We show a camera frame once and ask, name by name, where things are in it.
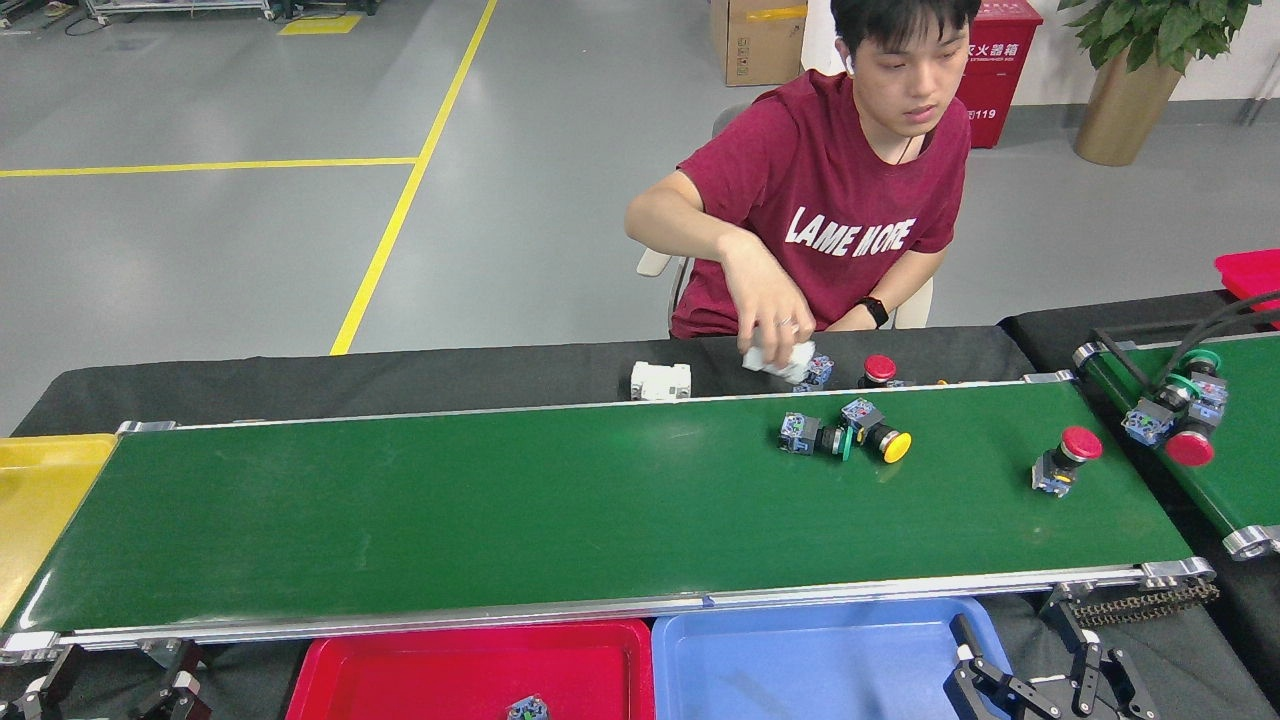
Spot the black cable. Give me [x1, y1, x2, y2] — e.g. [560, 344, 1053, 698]
[1090, 290, 1280, 396]

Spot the green push button switch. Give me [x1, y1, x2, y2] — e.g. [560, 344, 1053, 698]
[1122, 374, 1203, 448]
[779, 412, 854, 461]
[1178, 349, 1230, 406]

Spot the white circuit breaker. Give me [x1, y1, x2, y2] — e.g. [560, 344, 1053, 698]
[630, 361, 692, 402]
[742, 338, 816, 386]

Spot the red plastic bin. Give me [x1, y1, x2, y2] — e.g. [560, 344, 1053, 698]
[1215, 249, 1280, 326]

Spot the cardboard box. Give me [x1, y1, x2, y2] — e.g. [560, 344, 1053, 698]
[710, 0, 809, 87]

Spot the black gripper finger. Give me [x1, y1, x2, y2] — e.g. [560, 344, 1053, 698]
[135, 655, 213, 720]
[1065, 628, 1161, 720]
[5, 648, 79, 720]
[945, 613, 1063, 720]

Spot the person's right hand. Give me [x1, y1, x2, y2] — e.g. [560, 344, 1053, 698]
[722, 250, 816, 366]

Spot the potted plant in gold pot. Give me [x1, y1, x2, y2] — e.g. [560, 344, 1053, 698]
[1058, 0, 1256, 167]

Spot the metal cart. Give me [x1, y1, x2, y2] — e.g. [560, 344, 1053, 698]
[85, 0, 276, 23]

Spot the yellow push button switch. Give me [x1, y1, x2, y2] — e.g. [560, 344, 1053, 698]
[841, 398, 912, 464]

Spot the white wall conduit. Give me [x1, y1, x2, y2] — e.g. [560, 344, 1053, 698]
[1235, 50, 1280, 127]

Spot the red fire extinguisher cabinet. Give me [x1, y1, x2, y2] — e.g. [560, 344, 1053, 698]
[955, 0, 1043, 149]

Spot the black drive chain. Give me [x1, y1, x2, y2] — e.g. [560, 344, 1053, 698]
[1070, 582, 1221, 629]

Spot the grey office chair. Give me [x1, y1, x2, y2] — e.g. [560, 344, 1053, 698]
[637, 102, 936, 331]

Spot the red plastic tray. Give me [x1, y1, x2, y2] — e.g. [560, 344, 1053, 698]
[285, 618, 656, 720]

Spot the blue plastic tray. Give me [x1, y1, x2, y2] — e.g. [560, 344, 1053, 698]
[650, 597, 1021, 720]

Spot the yellow plastic tray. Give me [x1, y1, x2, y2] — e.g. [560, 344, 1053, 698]
[0, 433, 119, 626]

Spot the person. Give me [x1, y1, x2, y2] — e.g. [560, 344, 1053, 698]
[625, 0, 981, 366]

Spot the green conveyor belt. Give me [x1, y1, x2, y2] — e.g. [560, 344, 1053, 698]
[0, 370, 1219, 666]
[1072, 333, 1280, 561]

